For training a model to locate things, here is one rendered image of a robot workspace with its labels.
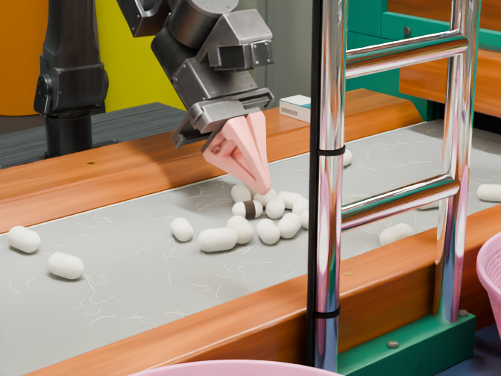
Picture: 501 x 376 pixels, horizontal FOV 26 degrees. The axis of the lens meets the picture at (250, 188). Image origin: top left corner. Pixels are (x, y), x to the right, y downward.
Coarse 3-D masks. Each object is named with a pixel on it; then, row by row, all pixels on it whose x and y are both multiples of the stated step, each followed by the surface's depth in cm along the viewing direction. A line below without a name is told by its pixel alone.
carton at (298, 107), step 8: (296, 96) 140; (304, 96) 140; (280, 104) 139; (288, 104) 138; (296, 104) 137; (304, 104) 136; (280, 112) 139; (288, 112) 138; (296, 112) 137; (304, 112) 136; (304, 120) 136
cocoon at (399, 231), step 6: (390, 228) 102; (396, 228) 103; (402, 228) 103; (408, 228) 103; (384, 234) 102; (390, 234) 102; (396, 234) 102; (402, 234) 102; (408, 234) 103; (384, 240) 102; (390, 240) 102; (396, 240) 102
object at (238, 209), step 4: (252, 200) 111; (236, 204) 110; (240, 204) 110; (256, 204) 110; (260, 204) 111; (236, 208) 110; (240, 208) 110; (244, 208) 110; (256, 208) 110; (260, 208) 110; (232, 212) 110; (236, 212) 110; (240, 212) 110; (244, 212) 110; (256, 212) 110; (260, 212) 110; (244, 216) 110; (256, 216) 111
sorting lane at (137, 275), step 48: (384, 144) 136; (432, 144) 136; (480, 144) 136; (192, 192) 118; (0, 240) 105; (48, 240) 105; (96, 240) 105; (144, 240) 105; (192, 240) 105; (288, 240) 105; (0, 288) 95; (48, 288) 95; (96, 288) 95; (144, 288) 95; (192, 288) 95; (240, 288) 95; (0, 336) 86; (48, 336) 86; (96, 336) 86
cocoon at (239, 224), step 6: (234, 216) 106; (240, 216) 106; (228, 222) 105; (234, 222) 104; (240, 222) 104; (246, 222) 104; (234, 228) 104; (240, 228) 103; (246, 228) 103; (252, 228) 104; (240, 234) 103; (246, 234) 103; (252, 234) 104; (240, 240) 104; (246, 240) 104
